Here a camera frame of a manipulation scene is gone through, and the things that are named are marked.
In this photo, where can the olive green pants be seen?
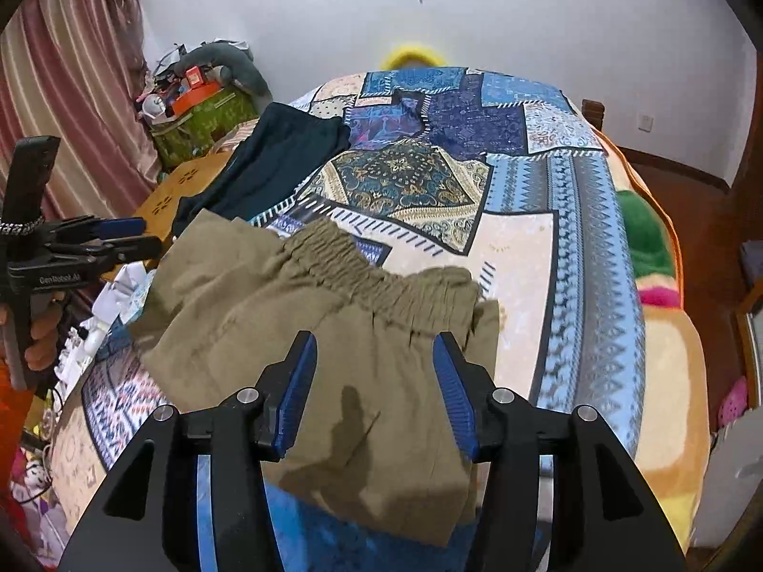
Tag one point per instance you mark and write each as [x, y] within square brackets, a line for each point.
[286, 333]

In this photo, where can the dark navy pants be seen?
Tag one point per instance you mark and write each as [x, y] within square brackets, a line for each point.
[268, 155]

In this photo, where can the colourful fleece blanket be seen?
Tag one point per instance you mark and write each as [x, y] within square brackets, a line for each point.
[667, 369]

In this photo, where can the green fabric storage box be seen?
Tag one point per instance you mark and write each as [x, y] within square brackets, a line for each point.
[208, 122]

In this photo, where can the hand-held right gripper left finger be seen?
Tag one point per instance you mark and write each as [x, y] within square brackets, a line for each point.
[295, 396]

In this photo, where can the blue patchwork bedsheet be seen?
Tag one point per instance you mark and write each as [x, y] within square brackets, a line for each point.
[536, 250]

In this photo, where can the white wall socket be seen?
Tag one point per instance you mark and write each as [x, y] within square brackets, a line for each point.
[644, 122]

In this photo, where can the wooden bed post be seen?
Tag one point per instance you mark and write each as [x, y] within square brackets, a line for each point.
[592, 113]

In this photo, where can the small red box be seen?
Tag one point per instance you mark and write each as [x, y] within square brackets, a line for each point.
[195, 76]

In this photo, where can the wooden folding lap desk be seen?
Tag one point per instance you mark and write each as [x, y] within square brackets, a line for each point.
[167, 196]

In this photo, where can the grey white board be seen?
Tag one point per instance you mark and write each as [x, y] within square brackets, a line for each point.
[727, 488]

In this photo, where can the grey plush toy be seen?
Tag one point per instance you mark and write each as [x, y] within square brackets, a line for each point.
[238, 65]

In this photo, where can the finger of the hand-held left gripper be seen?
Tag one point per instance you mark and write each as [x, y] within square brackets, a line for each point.
[122, 227]
[131, 248]

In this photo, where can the beige striped cloth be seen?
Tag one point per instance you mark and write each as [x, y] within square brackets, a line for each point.
[238, 134]

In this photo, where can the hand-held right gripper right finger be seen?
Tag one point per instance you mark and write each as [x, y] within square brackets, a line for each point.
[456, 399]

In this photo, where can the orange box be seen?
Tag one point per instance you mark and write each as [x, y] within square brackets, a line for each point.
[194, 98]

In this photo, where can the yellow foam arch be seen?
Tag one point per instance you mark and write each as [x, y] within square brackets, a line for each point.
[411, 50]

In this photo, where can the person's left hand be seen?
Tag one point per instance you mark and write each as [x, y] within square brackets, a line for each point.
[45, 333]

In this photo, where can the striped pink curtain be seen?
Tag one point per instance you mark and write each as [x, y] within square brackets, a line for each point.
[71, 71]

